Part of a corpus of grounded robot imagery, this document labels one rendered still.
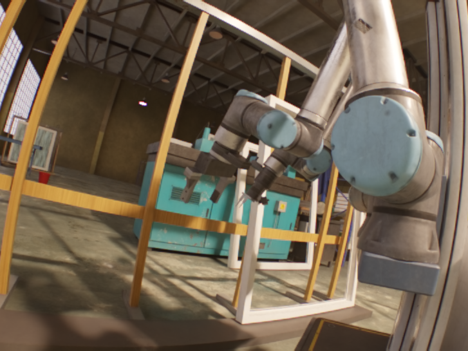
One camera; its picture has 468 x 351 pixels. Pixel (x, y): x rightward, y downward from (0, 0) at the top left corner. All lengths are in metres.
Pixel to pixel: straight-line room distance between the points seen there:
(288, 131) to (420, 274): 0.43
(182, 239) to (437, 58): 2.79
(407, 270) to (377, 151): 0.26
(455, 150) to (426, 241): 0.29
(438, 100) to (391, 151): 0.72
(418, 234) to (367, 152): 0.23
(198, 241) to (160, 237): 0.46
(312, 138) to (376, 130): 0.35
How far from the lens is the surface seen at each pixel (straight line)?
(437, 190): 0.63
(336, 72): 0.78
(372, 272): 0.57
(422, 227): 0.60
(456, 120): 0.81
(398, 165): 0.41
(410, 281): 0.58
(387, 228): 0.58
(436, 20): 1.33
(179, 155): 2.93
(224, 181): 0.87
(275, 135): 0.65
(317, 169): 1.01
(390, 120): 0.42
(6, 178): 1.55
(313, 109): 0.76
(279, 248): 3.85
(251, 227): 1.61
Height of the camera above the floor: 0.78
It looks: 7 degrees up
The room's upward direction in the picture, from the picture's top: 12 degrees clockwise
